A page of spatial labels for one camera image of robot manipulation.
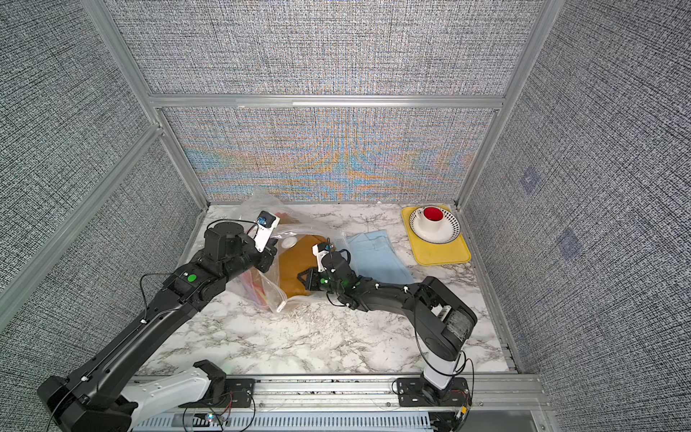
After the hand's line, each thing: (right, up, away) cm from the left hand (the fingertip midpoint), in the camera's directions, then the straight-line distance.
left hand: (279, 235), depth 72 cm
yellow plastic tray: (+60, -7, +31) cm, 68 cm away
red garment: (-9, -14, +5) cm, 17 cm away
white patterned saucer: (+63, +2, +35) cm, 72 cm away
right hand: (+2, -11, +11) cm, 16 cm away
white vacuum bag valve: (0, -2, +13) cm, 13 cm away
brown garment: (+3, -8, +10) cm, 13 cm away
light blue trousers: (+29, -9, +28) cm, 41 cm away
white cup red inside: (+52, +4, +32) cm, 61 cm away
